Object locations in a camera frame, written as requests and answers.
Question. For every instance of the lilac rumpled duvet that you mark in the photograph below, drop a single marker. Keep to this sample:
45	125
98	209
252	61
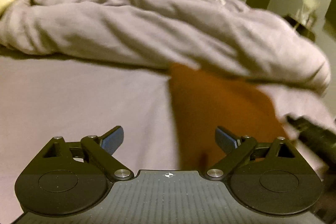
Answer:
225	36

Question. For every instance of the lilac bed sheet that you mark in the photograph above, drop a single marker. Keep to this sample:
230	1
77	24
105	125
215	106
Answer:
58	96

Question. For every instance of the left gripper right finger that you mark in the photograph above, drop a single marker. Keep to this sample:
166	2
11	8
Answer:
271	178

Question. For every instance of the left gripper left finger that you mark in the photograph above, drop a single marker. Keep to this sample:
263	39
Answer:
66	178

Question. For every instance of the rust brown knit cardigan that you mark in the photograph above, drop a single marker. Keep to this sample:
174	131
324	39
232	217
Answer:
202	101

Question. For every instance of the dark wall television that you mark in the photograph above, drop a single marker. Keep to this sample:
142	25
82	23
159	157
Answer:
331	13

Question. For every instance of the black bedside table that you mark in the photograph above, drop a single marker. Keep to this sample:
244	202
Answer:
300	28

